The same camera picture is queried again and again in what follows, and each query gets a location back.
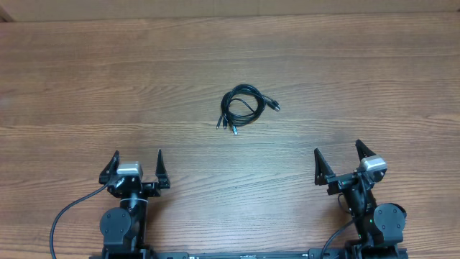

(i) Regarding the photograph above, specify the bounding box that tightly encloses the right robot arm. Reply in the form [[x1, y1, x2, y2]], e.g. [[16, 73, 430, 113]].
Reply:
[[309, 140, 408, 258]]

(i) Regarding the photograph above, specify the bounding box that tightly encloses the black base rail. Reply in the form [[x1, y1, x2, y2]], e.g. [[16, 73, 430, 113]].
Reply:
[[89, 248, 409, 259]]

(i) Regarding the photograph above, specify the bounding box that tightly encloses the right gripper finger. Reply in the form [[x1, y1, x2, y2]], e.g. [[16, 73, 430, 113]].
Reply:
[[314, 148, 335, 186], [355, 139, 376, 160]]

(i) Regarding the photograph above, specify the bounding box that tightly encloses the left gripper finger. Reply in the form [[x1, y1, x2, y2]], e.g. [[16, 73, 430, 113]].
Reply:
[[155, 150, 170, 189], [98, 150, 120, 184]]

